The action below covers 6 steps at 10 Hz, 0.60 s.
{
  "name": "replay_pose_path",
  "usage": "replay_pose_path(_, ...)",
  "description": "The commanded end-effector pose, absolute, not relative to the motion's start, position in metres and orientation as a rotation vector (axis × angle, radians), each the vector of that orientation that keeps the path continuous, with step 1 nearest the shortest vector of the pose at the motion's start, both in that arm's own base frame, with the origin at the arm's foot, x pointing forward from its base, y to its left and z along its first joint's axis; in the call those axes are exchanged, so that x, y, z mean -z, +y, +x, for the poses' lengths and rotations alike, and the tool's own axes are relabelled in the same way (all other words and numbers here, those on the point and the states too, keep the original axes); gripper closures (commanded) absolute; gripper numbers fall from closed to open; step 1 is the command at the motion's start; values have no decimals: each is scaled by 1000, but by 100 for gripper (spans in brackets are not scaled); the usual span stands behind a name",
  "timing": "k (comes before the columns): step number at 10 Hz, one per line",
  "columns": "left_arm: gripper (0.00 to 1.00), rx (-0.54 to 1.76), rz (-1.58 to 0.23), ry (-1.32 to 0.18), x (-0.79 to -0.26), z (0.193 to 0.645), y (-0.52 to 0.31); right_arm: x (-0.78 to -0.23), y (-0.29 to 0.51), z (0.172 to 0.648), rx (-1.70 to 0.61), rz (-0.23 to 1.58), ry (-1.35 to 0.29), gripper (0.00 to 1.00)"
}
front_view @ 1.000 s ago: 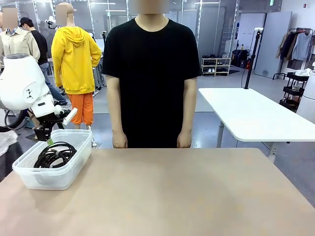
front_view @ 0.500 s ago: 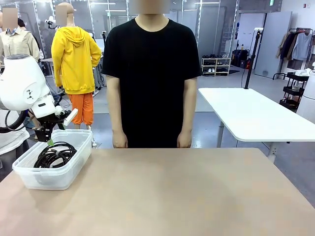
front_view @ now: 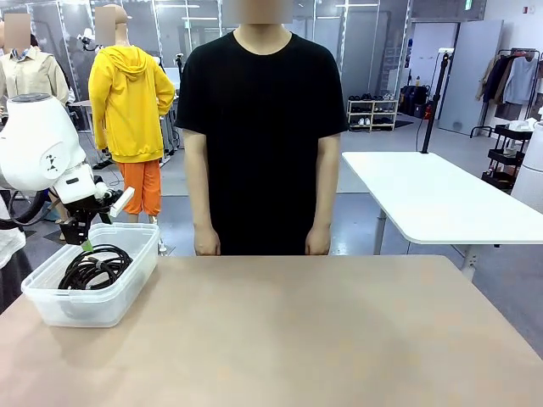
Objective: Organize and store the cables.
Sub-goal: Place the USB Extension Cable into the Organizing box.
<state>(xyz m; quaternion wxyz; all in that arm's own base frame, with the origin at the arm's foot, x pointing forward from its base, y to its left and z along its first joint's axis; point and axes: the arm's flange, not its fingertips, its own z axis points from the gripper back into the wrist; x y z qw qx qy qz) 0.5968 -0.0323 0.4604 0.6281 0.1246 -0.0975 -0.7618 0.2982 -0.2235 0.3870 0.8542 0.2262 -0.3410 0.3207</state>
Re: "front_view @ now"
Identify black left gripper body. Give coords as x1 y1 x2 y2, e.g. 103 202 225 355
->
59 203 114 247

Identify black cable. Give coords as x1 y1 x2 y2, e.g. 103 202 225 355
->
58 243 134 291

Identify person's right forearm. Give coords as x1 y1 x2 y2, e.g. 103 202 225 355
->
189 169 219 232

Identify person's left forearm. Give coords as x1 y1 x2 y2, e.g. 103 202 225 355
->
311 169 339 232

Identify person's right hand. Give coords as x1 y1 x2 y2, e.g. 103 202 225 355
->
194 228 222 257

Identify person's left hand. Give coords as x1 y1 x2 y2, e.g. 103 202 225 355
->
305 228 333 257

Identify clear plastic storage container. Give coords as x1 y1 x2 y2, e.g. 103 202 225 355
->
20 222 161 329

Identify orange shorts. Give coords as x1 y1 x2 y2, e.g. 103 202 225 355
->
116 159 163 216

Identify mannequin wearing beige shirt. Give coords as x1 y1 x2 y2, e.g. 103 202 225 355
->
0 14 71 107

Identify mannequin wearing yellow hoodie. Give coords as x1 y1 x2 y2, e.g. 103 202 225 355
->
93 4 160 226

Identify person in black T-shirt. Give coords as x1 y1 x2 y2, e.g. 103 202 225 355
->
174 0 351 257

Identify white shoe rack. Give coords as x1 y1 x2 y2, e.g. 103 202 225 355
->
346 99 400 132

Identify white side table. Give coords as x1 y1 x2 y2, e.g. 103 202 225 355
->
341 151 543 282

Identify black bags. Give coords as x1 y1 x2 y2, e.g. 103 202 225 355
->
400 84 429 119

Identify black utility cart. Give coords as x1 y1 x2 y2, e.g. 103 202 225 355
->
481 124 535 192

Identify beige hanging coat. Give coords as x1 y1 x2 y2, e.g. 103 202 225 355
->
478 54 500 103

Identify dark hanging jacket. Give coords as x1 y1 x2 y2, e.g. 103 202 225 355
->
483 55 517 105

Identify white cylindrical appliance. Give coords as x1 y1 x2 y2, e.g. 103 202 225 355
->
511 120 543 213

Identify light blue hanging shirt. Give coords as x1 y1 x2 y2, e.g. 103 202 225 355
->
503 57 539 106

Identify black garment rack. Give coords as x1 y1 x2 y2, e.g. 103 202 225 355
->
469 47 543 139

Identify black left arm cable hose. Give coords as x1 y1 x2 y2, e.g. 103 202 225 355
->
0 188 52 232

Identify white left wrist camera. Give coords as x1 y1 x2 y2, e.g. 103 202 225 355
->
109 187 136 216

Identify black camera pole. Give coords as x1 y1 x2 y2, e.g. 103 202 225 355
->
417 47 456 154

